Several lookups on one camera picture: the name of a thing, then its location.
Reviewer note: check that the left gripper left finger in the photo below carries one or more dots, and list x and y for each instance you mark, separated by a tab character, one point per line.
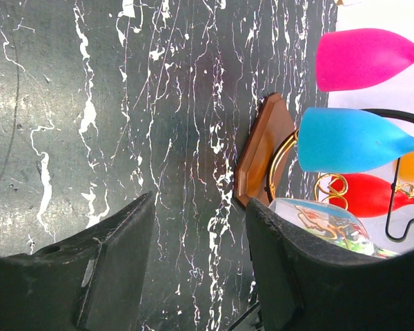
92	280

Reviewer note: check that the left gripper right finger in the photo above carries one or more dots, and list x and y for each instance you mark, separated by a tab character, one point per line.
306	283

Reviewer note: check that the red plastic wine glass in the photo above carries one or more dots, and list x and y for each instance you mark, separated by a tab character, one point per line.
366	196

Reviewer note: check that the magenta plastic wine glass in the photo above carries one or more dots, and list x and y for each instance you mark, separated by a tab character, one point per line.
360	58

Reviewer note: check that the clear glass wine glass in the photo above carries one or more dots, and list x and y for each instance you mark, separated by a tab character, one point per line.
330	223

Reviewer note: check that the blue plastic wine glass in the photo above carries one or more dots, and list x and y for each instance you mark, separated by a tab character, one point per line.
346	140

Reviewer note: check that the gold wire wine glass rack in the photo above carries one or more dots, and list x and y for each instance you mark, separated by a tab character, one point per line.
264	156

